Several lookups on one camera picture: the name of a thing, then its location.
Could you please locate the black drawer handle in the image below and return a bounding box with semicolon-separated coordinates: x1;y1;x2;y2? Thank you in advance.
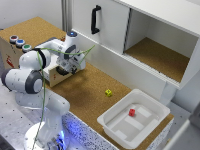
55;66;70;77

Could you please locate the green button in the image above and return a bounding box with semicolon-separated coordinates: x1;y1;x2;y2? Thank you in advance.
21;43;33;53

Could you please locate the black door handle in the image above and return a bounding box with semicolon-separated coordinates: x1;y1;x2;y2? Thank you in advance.
90;4;102;35

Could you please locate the pink block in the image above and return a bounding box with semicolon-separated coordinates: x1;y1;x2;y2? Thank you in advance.
128;108;137;117

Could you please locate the white plastic box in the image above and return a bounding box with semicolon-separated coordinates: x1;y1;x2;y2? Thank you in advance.
96;88;172;150

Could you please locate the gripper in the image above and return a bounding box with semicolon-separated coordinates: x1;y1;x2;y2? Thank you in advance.
55;51;87;76

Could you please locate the yellow block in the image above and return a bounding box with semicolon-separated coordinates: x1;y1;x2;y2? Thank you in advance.
104;88;113;98

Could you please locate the blue button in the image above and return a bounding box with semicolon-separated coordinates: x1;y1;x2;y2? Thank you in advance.
15;38;26;48

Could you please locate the wooden drawer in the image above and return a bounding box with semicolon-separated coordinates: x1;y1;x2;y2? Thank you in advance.
42;63;84;89

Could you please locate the white sliding door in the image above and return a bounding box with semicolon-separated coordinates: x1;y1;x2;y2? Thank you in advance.
72;0;131;56

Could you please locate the red button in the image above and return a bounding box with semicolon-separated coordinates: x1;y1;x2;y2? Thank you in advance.
9;34;19;44

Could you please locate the wooden drawer box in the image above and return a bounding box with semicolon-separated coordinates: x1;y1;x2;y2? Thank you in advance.
0;16;68;73

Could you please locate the green cable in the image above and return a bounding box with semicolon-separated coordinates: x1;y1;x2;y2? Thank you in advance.
31;44;97;150

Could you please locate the white cabinet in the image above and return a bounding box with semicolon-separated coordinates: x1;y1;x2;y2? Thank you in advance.
68;0;200;106

